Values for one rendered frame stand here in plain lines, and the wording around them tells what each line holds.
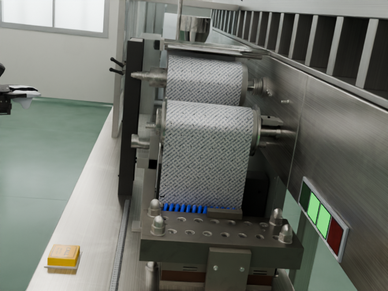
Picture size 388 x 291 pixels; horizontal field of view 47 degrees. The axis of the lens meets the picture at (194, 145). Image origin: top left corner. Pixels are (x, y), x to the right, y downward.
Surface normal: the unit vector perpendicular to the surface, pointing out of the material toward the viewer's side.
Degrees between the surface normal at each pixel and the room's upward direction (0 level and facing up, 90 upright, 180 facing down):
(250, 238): 0
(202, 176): 90
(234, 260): 90
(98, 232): 0
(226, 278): 90
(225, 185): 90
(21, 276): 0
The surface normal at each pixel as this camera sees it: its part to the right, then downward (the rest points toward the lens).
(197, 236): 0.11, -0.95
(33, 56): 0.07, 0.30
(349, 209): -0.99, -0.08
